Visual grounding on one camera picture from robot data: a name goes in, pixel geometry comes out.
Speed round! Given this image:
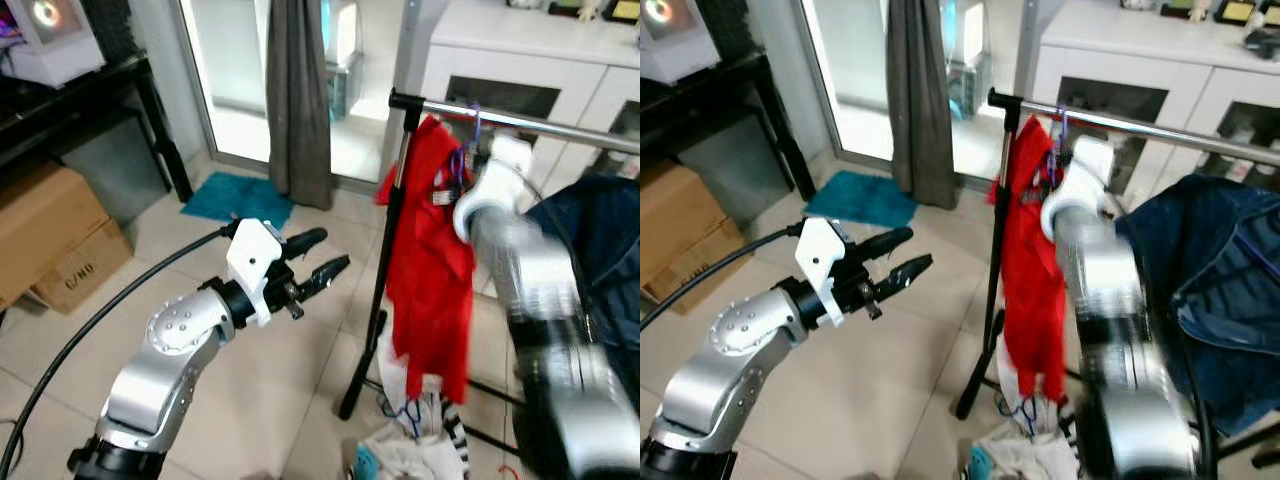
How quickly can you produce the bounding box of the blue denim garment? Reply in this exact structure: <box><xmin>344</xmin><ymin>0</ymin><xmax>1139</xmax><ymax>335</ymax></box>
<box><xmin>525</xmin><ymin>175</ymin><xmax>641</xmax><ymax>401</ymax></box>
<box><xmin>1115</xmin><ymin>172</ymin><xmax>1280</xmax><ymax>438</ymax></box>

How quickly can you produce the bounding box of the grey metal box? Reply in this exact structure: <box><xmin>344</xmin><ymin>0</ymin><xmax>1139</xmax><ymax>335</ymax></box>
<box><xmin>55</xmin><ymin>115</ymin><xmax>171</xmax><ymax>226</ymax></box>
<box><xmin>678</xmin><ymin>110</ymin><xmax>791</xmax><ymax>221</ymax></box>

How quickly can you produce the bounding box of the metal clothes rack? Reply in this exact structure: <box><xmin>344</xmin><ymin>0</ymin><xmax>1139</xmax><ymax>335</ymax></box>
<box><xmin>338</xmin><ymin>88</ymin><xmax>641</xmax><ymax>461</ymax></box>
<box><xmin>953</xmin><ymin>88</ymin><xmax>1280</xmax><ymax>461</ymax></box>

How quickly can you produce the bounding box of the cardboard box C/NO print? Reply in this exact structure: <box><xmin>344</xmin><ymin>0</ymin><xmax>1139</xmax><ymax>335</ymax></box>
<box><xmin>645</xmin><ymin>215</ymin><xmax>753</xmax><ymax>311</ymax></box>
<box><xmin>28</xmin><ymin>218</ymin><xmax>134</xmax><ymax>316</ymax></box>

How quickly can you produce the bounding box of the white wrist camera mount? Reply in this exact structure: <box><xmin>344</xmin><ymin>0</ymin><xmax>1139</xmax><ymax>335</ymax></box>
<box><xmin>455</xmin><ymin>135</ymin><xmax>536</xmax><ymax>241</ymax></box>
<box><xmin>1040</xmin><ymin>135</ymin><xmax>1116</xmax><ymax>241</ymax></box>
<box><xmin>225</xmin><ymin>218</ymin><xmax>286</xmax><ymax>326</ymax></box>
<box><xmin>795</xmin><ymin>215</ymin><xmax>851</xmax><ymax>326</ymax></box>

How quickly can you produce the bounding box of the plain cardboard box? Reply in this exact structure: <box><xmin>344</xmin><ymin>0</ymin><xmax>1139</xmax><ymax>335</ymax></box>
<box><xmin>0</xmin><ymin>160</ymin><xmax>111</xmax><ymax>311</ymax></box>
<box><xmin>640</xmin><ymin>158</ymin><xmax>721</xmax><ymax>291</ymax></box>

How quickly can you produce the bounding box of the black desk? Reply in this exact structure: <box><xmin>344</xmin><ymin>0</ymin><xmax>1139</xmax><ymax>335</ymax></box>
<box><xmin>640</xmin><ymin>50</ymin><xmax>811</xmax><ymax>201</ymax></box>
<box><xmin>0</xmin><ymin>55</ymin><xmax>196</xmax><ymax>206</ymax></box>

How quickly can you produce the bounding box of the blue plastic hanger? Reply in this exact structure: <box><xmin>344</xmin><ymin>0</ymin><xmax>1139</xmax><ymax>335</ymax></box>
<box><xmin>995</xmin><ymin>393</ymin><xmax>1041</xmax><ymax>441</ymax></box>
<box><xmin>378</xmin><ymin>395</ymin><xmax>426</xmax><ymax>441</ymax></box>

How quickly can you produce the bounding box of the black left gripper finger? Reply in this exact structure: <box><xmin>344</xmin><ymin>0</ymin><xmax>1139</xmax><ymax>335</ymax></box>
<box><xmin>880</xmin><ymin>253</ymin><xmax>935</xmax><ymax>303</ymax></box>
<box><xmin>282</xmin><ymin>228</ymin><xmax>330</xmax><ymax>261</ymax></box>
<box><xmin>300</xmin><ymin>255</ymin><xmax>353</xmax><ymax>301</ymax></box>
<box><xmin>860</xmin><ymin>227</ymin><xmax>915</xmax><ymax>263</ymax></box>

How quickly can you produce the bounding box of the white computer case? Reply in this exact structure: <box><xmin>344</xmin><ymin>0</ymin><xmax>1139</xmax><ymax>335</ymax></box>
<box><xmin>0</xmin><ymin>0</ymin><xmax>106</xmax><ymax>89</ymax></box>
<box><xmin>640</xmin><ymin>0</ymin><xmax>731</xmax><ymax>86</ymax></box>

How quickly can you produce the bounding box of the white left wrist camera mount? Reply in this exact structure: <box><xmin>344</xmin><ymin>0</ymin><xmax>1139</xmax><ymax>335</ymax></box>
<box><xmin>795</xmin><ymin>215</ymin><xmax>851</xmax><ymax>326</ymax></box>
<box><xmin>225</xmin><ymin>218</ymin><xmax>286</xmax><ymax>326</ymax></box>

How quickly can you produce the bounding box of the purple plastic hanger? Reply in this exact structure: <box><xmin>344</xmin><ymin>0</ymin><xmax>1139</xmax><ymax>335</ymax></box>
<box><xmin>1045</xmin><ymin>105</ymin><xmax>1069</xmax><ymax>196</ymax></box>
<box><xmin>447</xmin><ymin>103</ymin><xmax>485</xmax><ymax>201</ymax></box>

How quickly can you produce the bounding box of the white glass door cabinet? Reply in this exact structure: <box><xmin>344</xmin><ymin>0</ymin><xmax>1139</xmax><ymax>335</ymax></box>
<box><xmin>1030</xmin><ymin>0</ymin><xmax>1280</xmax><ymax>216</ymax></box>
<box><xmin>420</xmin><ymin>0</ymin><xmax>641</xmax><ymax>216</ymax></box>

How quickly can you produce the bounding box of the grey curtain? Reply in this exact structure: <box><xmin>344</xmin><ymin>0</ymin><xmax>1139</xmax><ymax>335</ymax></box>
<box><xmin>265</xmin><ymin>0</ymin><xmax>336</xmax><ymax>211</ymax></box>
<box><xmin>885</xmin><ymin>0</ymin><xmax>959</xmax><ymax>211</ymax></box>

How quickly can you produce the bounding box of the white clothes pile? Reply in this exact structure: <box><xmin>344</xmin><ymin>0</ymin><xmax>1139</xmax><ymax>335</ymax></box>
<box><xmin>965</xmin><ymin>350</ymin><xmax>1086</xmax><ymax>480</ymax></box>
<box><xmin>355</xmin><ymin>345</ymin><xmax>471</xmax><ymax>480</ymax></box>

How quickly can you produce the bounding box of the plain red t-shirt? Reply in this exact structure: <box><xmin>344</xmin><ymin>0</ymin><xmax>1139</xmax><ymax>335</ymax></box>
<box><xmin>375</xmin><ymin>115</ymin><xmax>479</xmax><ymax>404</ymax></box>
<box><xmin>988</xmin><ymin>115</ymin><xmax>1069</xmax><ymax>401</ymax></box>

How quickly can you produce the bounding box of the teal rug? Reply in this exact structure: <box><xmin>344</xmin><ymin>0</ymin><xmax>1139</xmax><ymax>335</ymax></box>
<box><xmin>180</xmin><ymin>172</ymin><xmax>296</xmax><ymax>229</ymax></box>
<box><xmin>805</xmin><ymin>170</ymin><xmax>916</xmax><ymax>228</ymax></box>

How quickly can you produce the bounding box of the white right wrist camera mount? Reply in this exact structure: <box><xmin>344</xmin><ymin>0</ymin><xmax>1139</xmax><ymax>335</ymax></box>
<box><xmin>455</xmin><ymin>135</ymin><xmax>536</xmax><ymax>241</ymax></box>
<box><xmin>1040</xmin><ymin>135</ymin><xmax>1116</xmax><ymax>241</ymax></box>

